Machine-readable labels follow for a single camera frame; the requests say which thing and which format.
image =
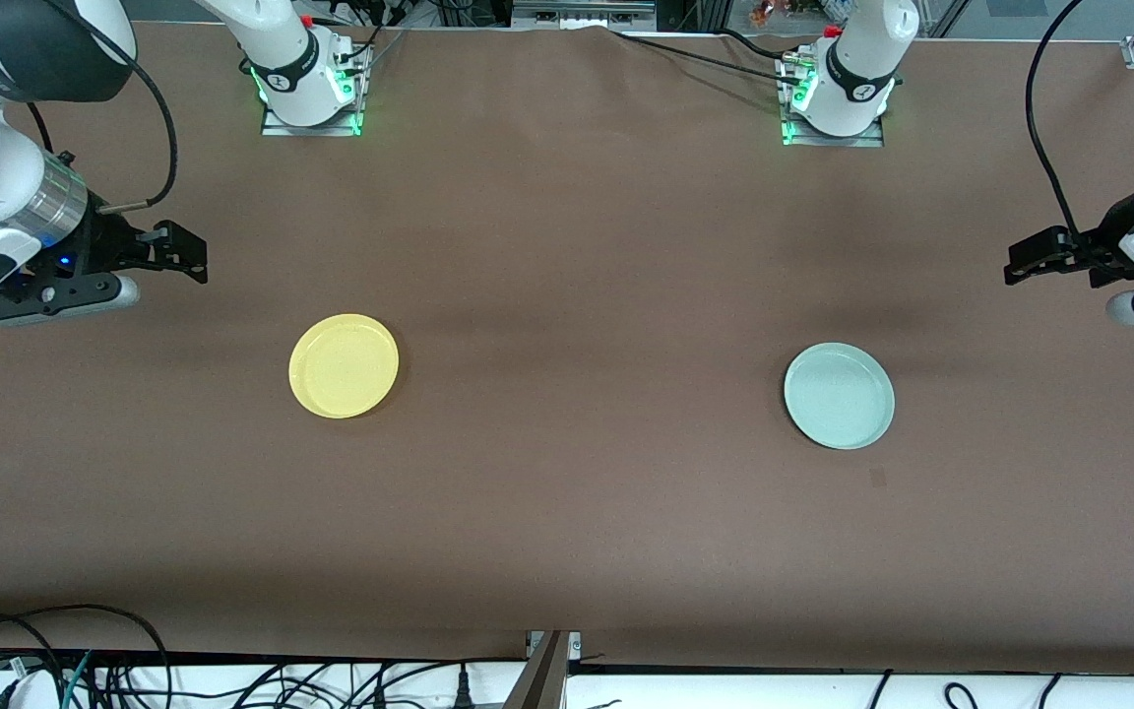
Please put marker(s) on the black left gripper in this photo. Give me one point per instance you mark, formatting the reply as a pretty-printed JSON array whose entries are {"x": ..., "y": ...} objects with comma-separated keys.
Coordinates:
[{"x": 1104, "y": 239}]

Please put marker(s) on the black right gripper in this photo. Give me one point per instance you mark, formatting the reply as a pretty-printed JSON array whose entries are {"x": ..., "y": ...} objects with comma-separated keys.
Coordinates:
[{"x": 106, "y": 243}]

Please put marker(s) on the yellow plate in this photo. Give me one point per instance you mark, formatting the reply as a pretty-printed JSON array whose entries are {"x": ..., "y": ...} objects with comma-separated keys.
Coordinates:
[{"x": 344, "y": 366}]

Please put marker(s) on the pale green plate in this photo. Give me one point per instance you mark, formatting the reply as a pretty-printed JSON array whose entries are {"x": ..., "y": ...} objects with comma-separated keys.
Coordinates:
[{"x": 839, "y": 396}]

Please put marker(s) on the brown table cover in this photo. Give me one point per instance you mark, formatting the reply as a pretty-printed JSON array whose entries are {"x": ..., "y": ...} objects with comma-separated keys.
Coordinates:
[{"x": 567, "y": 295}]

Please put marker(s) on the black power plug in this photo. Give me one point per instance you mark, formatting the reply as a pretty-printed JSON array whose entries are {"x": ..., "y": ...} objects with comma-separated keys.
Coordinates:
[{"x": 463, "y": 689}]

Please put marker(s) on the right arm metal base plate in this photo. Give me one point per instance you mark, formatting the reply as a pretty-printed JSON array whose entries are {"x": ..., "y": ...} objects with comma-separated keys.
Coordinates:
[{"x": 277, "y": 123}]

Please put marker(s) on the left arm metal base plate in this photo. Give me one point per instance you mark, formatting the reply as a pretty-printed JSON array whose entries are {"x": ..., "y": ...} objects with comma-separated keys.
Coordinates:
[{"x": 872, "y": 138}]

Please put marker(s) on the aluminium frame strut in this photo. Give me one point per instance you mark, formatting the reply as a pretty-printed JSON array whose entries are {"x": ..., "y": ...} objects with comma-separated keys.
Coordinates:
[{"x": 542, "y": 675}]

